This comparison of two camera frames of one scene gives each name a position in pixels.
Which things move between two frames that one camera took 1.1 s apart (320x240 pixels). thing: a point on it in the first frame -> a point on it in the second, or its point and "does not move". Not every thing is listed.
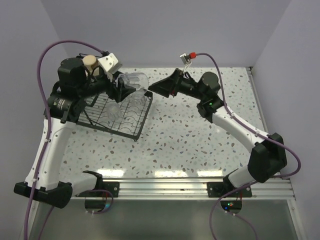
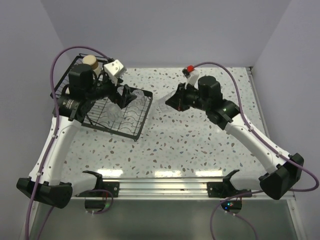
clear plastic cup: [114, 112] does not move
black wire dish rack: [124, 117] does not move
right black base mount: [218, 189] does not move
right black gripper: [168, 86] -> [177, 101]
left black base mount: [102, 189] does not move
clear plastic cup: [138, 80] -> [161, 103]
